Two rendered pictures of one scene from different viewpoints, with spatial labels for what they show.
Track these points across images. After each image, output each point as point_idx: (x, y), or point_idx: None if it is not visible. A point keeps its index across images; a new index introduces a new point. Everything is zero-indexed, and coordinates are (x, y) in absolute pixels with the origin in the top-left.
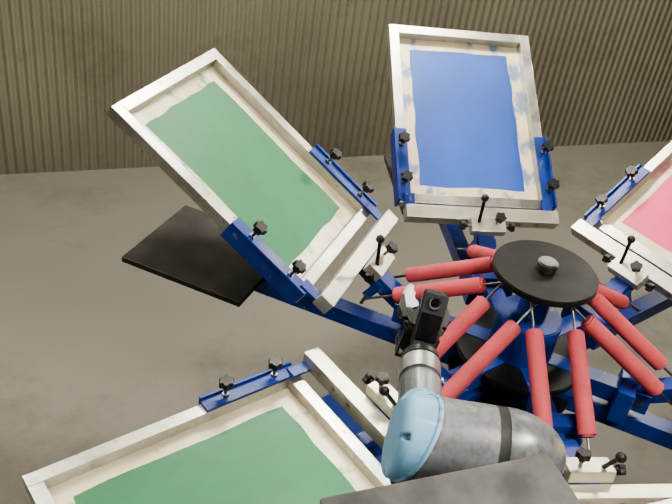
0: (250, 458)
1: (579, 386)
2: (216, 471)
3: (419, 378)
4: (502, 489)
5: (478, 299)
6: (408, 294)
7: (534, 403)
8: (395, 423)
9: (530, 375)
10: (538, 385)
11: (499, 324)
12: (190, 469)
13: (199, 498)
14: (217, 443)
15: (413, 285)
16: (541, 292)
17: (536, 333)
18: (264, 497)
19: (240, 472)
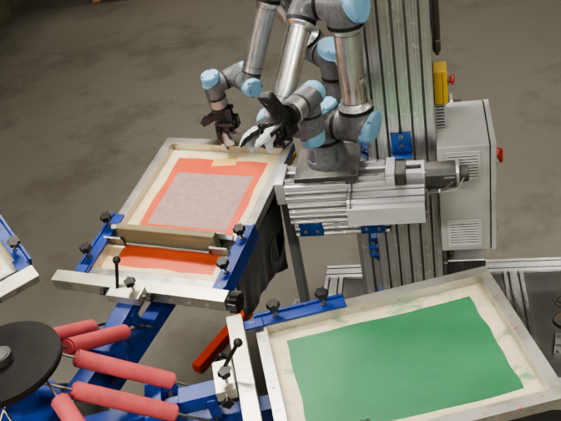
0: (363, 394)
1: (71, 327)
2: (396, 388)
3: (304, 89)
4: None
5: (81, 385)
6: (266, 133)
7: (115, 334)
8: (360, 1)
9: (100, 340)
10: (103, 332)
11: None
12: (419, 393)
13: (416, 369)
14: (388, 413)
15: (256, 139)
16: (42, 334)
17: (72, 337)
18: (364, 362)
19: (376, 384)
